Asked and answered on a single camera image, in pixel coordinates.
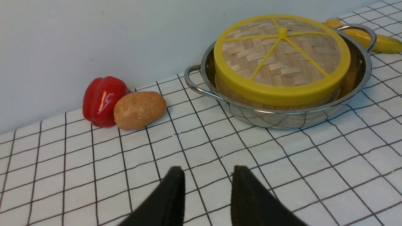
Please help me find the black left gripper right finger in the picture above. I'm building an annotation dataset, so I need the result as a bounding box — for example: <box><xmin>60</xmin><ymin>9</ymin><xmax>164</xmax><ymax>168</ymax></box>
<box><xmin>230</xmin><ymin>165</ymin><xmax>307</xmax><ymax>226</ymax></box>

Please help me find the brown potato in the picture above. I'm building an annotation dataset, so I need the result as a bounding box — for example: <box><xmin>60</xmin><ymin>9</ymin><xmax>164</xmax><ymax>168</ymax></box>
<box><xmin>113</xmin><ymin>91</ymin><xmax>167</xmax><ymax>130</ymax></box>

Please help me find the yellow banana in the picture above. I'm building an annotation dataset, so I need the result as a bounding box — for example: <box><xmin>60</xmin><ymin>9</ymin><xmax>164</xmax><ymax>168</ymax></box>
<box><xmin>324</xmin><ymin>17</ymin><xmax>402</xmax><ymax>53</ymax></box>

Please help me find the red bell pepper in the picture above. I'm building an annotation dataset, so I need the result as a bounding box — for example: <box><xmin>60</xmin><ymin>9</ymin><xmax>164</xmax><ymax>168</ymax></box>
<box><xmin>82</xmin><ymin>76</ymin><xmax>131</xmax><ymax>127</ymax></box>

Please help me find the white checkered tablecloth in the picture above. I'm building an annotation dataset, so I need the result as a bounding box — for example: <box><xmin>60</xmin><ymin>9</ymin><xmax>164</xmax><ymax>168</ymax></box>
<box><xmin>0</xmin><ymin>0</ymin><xmax>402</xmax><ymax>226</ymax></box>

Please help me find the yellow-rimmed bamboo steamer basket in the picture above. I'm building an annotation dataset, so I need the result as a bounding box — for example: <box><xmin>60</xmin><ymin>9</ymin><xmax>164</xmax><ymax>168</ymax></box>
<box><xmin>215</xmin><ymin>65</ymin><xmax>365</xmax><ymax>110</ymax></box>

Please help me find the yellow woven bamboo steamer lid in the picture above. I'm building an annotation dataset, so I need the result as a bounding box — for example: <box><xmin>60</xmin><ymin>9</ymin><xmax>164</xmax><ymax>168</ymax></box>
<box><xmin>214</xmin><ymin>14</ymin><xmax>351</xmax><ymax>107</ymax></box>

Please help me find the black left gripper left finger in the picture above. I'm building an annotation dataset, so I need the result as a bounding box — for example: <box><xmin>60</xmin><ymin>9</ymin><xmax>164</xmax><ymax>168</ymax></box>
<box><xmin>119</xmin><ymin>166</ymin><xmax>185</xmax><ymax>226</ymax></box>

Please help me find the stainless steel two-handled pot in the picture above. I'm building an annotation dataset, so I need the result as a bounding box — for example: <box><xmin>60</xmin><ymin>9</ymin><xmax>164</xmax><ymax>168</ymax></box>
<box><xmin>184</xmin><ymin>24</ymin><xmax>377</xmax><ymax>130</ymax></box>

